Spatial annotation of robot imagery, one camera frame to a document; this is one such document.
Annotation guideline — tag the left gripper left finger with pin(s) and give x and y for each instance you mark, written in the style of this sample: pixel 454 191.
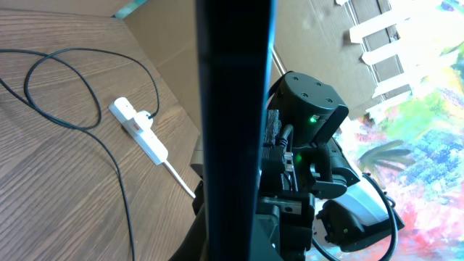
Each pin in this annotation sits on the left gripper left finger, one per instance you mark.
pixel 195 245

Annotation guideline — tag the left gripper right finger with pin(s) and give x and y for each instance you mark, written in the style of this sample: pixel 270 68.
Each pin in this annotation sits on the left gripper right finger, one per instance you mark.
pixel 262 248

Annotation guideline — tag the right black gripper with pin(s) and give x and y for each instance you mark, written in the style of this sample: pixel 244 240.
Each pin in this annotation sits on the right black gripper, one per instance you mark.
pixel 284 211

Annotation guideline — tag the Samsung Galaxy smartphone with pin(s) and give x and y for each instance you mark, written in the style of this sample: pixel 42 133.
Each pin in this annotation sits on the Samsung Galaxy smartphone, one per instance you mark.
pixel 234 39

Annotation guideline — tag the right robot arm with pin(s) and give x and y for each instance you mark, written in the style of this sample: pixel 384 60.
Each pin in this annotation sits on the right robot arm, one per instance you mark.
pixel 304 177

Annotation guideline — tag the white charger plug adapter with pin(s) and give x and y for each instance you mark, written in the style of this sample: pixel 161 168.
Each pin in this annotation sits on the white charger plug adapter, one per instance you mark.
pixel 142 121

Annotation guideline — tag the colourful painted mat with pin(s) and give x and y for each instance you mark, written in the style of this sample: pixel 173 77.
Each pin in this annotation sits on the colourful painted mat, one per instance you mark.
pixel 415 152

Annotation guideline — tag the white power strip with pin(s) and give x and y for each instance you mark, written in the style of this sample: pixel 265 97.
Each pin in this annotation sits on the white power strip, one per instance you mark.
pixel 124 112

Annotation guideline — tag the white slatted panel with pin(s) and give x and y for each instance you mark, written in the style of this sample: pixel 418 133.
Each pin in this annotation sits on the white slatted panel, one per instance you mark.
pixel 403 43

